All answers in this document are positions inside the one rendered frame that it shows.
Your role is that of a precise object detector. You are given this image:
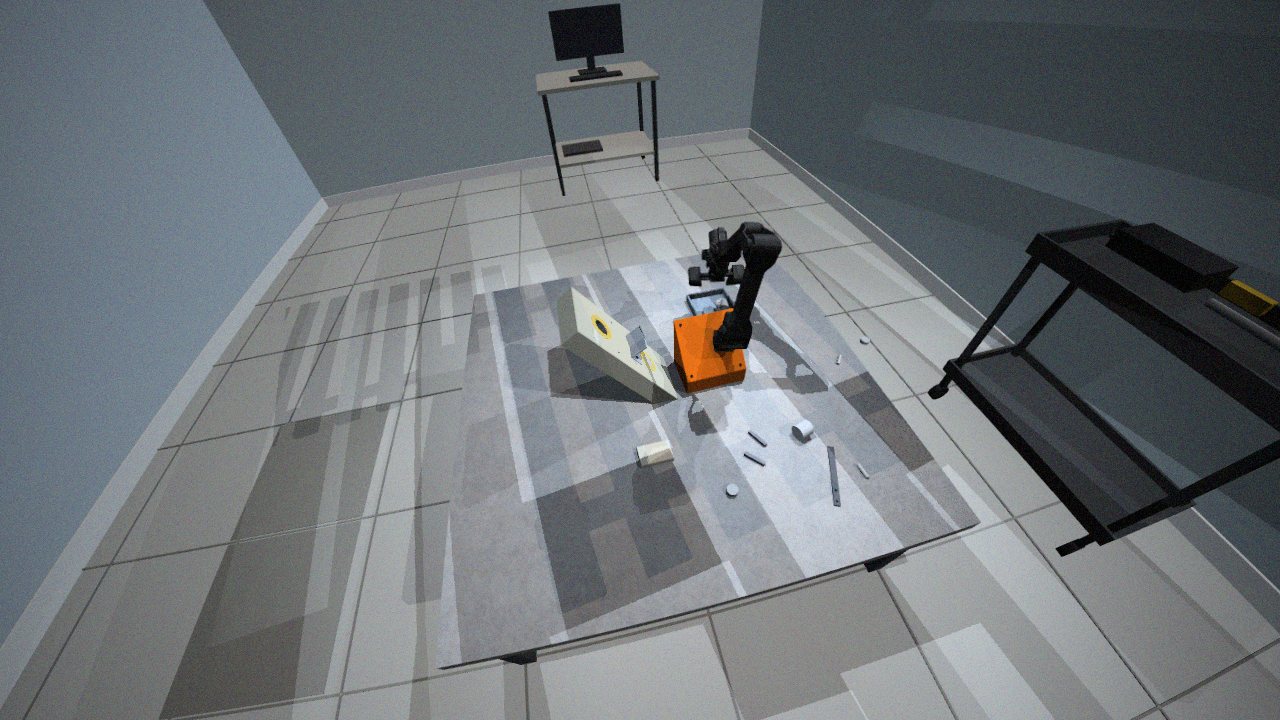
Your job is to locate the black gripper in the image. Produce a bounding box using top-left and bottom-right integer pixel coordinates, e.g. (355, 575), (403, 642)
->
(689, 265), (745, 286)

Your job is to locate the white cylinder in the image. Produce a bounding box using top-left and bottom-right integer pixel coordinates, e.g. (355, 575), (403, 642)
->
(792, 419), (814, 441)

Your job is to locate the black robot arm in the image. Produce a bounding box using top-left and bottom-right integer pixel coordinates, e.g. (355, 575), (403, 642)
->
(701, 222), (782, 351)

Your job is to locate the light blue square tray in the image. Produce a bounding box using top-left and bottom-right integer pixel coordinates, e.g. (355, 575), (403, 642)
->
(686, 288), (733, 316)

